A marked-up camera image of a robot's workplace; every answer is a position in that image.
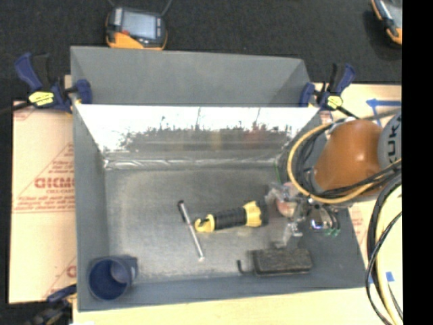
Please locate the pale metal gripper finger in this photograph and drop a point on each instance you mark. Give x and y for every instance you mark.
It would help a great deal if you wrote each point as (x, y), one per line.
(290, 230)
(283, 191)

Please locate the clear pinkish glass thing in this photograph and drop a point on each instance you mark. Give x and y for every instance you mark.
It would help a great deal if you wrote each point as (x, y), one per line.
(285, 208)

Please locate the dark green flat block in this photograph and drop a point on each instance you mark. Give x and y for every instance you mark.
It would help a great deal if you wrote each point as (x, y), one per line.
(282, 262)

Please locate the small black hex key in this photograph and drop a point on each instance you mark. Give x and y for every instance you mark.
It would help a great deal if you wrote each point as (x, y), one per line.
(241, 269)

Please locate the silver metal rod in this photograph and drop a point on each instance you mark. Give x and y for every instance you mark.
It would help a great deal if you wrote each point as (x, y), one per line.
(191, 230)

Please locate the grey metal bin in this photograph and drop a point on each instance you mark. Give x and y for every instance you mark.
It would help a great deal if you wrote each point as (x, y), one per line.
(162, 198)

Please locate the blue cup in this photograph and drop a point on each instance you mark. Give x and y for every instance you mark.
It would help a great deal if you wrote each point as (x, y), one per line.
(108, 278)

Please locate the brown cardboard board red print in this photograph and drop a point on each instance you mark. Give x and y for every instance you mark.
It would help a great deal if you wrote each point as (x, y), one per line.
(40, 215)

